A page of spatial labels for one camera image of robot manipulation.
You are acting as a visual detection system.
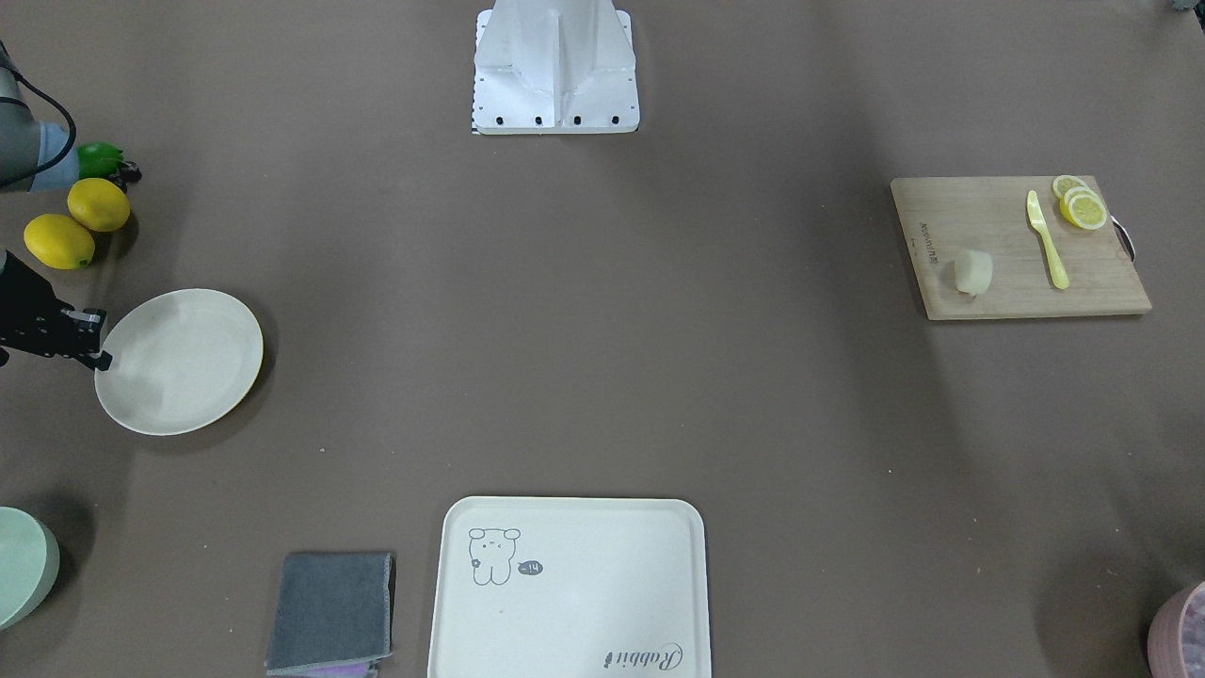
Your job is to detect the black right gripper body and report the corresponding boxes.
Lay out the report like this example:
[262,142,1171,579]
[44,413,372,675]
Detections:
[1,250,81,365]

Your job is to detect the cream round plate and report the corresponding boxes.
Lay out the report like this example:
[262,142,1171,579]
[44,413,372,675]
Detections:
[94,288,265,435]

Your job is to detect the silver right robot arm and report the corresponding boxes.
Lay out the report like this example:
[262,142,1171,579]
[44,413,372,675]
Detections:
[1,51,112,372]

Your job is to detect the cream rectangular tray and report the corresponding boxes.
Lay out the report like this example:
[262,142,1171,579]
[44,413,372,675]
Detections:
[427,496,712,677]

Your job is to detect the white bun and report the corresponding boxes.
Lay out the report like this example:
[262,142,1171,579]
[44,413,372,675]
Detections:
[953,250,994,296]

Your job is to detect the green lime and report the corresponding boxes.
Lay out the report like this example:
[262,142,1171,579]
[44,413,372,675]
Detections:
[74,142,124,179]

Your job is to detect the mint green bowl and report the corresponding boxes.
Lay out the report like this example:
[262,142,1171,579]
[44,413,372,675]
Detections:
[1,507,60,630]

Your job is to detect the grey folded cloth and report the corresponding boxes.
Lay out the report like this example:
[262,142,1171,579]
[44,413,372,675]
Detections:
[265,552,394,677]

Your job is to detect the wooden cutting board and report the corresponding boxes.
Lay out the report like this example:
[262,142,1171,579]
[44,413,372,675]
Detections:
[890,176,1152,322]

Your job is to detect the yellow plastic knife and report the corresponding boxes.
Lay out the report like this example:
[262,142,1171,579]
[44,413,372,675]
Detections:
[1024,189,1070,291]

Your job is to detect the lemon slices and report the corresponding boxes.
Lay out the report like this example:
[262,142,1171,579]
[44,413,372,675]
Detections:
[1052,173,1111,231]

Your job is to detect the pink ice bowl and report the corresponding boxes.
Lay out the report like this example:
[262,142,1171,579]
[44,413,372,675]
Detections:
[1148,582,1204,677]

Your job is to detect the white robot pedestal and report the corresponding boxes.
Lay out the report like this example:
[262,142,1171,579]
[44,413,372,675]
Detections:
[471,1,641,135]

